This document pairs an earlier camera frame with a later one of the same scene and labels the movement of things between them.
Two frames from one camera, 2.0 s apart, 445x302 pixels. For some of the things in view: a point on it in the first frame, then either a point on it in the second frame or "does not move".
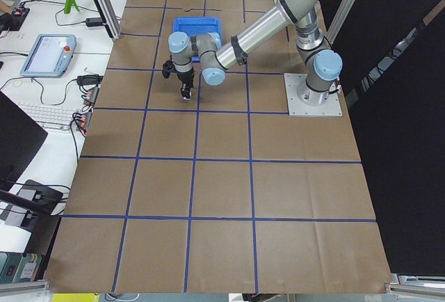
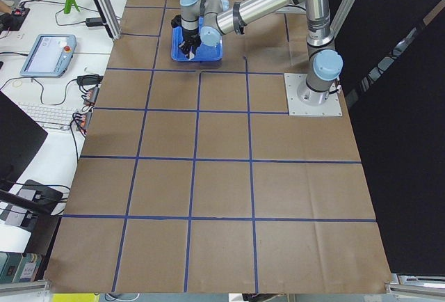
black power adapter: (94, 21) does not move
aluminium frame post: (104, 1) does not move
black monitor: (21, 138) does not move
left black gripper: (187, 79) → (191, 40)
